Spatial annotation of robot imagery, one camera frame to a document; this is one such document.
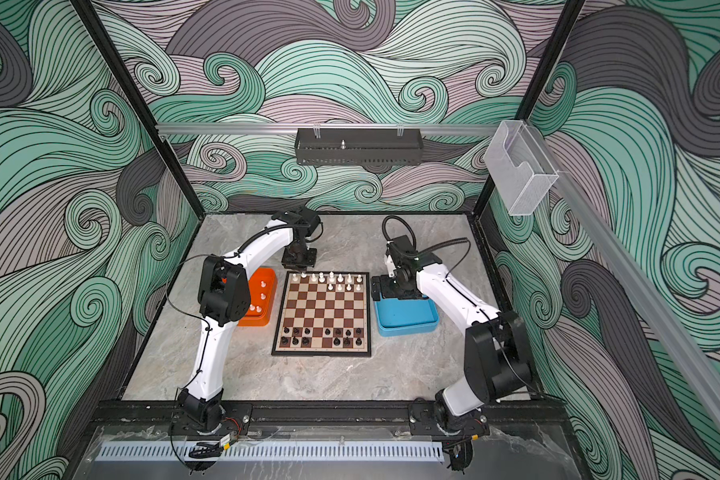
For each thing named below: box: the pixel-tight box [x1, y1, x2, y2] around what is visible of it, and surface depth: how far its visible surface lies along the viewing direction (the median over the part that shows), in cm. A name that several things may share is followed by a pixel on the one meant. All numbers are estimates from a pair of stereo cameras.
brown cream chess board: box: [271, 271, 372, 357], surface depth 92 cm
